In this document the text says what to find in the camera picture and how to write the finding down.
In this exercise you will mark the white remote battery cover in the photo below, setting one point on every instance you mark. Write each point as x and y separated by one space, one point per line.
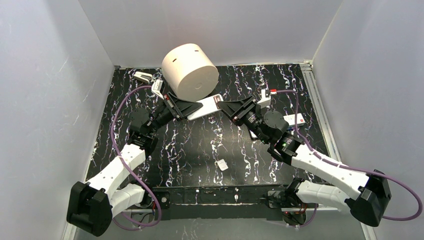
221 164

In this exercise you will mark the aluminium frame rail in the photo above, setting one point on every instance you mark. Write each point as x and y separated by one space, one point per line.
311 84

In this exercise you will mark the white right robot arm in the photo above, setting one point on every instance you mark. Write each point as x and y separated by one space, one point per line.
365 195

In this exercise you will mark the white cylindrical container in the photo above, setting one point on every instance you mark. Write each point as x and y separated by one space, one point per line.
189 72

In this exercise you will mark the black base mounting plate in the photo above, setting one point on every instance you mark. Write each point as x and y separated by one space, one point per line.
231 202

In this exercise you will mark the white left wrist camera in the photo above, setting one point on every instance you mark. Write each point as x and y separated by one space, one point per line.
157 88

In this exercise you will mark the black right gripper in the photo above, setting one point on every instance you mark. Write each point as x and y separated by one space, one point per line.
243 109

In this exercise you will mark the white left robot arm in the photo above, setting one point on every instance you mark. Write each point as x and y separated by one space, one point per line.
93 204

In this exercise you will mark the small grey remote control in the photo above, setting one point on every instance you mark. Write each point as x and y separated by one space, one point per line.
253 136

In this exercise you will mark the white battery box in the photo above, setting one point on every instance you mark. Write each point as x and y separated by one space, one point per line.
294 120

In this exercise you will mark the white remote control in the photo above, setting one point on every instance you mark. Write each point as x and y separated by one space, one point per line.
209 106

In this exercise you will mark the white stapler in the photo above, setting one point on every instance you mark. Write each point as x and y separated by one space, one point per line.
143 77

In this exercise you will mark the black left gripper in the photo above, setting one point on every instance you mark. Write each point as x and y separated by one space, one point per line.
172 106

